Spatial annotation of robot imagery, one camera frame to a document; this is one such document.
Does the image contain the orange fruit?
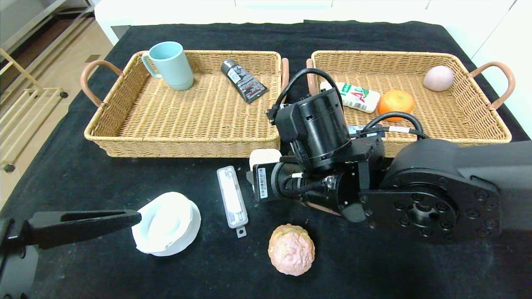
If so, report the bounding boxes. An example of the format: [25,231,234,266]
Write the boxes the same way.
[378,89,415,122]

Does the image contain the white AD milk bottle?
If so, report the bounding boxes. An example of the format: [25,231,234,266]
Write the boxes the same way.
[320,81,381,113]

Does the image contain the brown lumpy bread bun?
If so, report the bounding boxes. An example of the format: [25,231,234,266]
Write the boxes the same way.
[268,223,315,276]

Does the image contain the light wooden wheeled rack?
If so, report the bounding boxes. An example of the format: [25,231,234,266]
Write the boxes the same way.
[0,48,70,174]

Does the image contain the white soap bar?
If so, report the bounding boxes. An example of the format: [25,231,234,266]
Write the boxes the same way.
[249,148,282,172]

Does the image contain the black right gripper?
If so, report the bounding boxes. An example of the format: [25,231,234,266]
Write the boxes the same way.
[246,162,306,203]

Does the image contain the wicker basket holding mug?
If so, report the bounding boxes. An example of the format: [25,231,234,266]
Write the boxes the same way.
[81,50,289,158]

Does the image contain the wicker basket holding milk bottle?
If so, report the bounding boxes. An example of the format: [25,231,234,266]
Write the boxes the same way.
[306,50,516,158]

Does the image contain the pink egg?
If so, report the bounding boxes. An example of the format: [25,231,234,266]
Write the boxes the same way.
[423,65,454,92]

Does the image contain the teal plastic mug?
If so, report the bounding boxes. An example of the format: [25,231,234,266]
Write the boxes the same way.
[141,41,194,91]

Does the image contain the thick black cable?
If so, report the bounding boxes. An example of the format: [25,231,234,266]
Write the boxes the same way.
[361,111,426,140]

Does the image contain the black squeeze tube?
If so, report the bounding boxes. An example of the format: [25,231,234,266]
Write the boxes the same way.
[220,59,268,104]

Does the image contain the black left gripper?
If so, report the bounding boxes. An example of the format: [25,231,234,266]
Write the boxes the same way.
[0,209,142,299]

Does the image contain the grey metal shelf frame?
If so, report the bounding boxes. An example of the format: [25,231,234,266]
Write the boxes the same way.
[0,0,98,83]

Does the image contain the white toothbrush case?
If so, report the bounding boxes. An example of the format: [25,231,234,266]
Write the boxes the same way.
[217,166,249,239]

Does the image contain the blue gum jar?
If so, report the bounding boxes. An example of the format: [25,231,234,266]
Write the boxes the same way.
[347,124,387,138]

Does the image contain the thin black cable loop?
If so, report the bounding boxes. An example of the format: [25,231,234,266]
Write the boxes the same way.
[296,199,343,216]

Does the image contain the black camera cable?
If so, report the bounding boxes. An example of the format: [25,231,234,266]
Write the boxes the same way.
[266,68,345,125]

